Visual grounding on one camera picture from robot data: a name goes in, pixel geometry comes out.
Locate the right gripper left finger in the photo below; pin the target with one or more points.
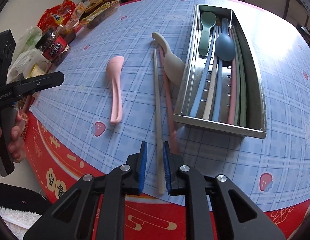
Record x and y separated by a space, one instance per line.
134 183

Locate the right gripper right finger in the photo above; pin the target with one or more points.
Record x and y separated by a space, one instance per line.
175 185

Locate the pink chopstick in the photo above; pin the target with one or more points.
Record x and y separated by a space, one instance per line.
171 123

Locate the pink spoon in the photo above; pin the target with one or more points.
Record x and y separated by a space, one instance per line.
114 67

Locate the blue chopstick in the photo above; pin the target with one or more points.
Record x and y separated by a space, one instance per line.
201 86

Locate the left hand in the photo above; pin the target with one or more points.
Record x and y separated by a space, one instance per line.
15 146

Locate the white plastic bag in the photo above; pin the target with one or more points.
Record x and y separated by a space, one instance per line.
26 56

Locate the red-labelled jar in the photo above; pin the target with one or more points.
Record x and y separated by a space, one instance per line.
53 47

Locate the red snack bag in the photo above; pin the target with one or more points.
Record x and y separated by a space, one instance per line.
56 16

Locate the steel utensil tray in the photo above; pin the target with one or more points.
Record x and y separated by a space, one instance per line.
242 106

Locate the beige spoon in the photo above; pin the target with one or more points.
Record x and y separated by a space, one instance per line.
173 65

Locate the blue plaid tablecloth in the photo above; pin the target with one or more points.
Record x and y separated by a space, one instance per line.
74 126

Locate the yellow snack package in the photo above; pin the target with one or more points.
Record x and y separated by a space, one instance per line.
100 14

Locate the dark blue spoon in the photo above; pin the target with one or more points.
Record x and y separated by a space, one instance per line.
225 51

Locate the green spoon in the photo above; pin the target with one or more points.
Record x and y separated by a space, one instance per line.
208 21

